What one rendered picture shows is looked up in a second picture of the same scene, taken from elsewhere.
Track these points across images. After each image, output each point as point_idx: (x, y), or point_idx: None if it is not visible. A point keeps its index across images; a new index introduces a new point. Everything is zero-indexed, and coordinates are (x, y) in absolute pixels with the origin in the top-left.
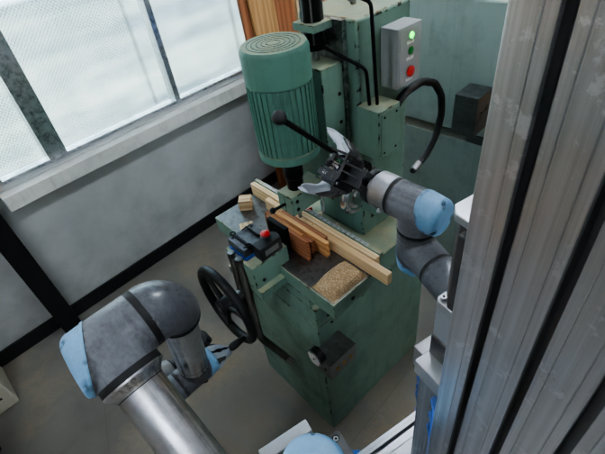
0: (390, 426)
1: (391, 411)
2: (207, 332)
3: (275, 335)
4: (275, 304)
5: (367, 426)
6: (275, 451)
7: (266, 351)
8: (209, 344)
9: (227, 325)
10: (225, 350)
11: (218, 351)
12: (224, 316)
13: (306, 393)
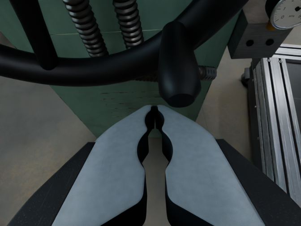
0: (217, 104)
1: (208, 95)
2: (10, 164)
3: (108, 91)
4: (103, 8)
5: (206, 115)
6: None
7: (92, 128)
8: (66, 169)
9: (50, 77)
10: (174, 123)
11: (142, 157)
12: (15, 56)
13: (156, 129)
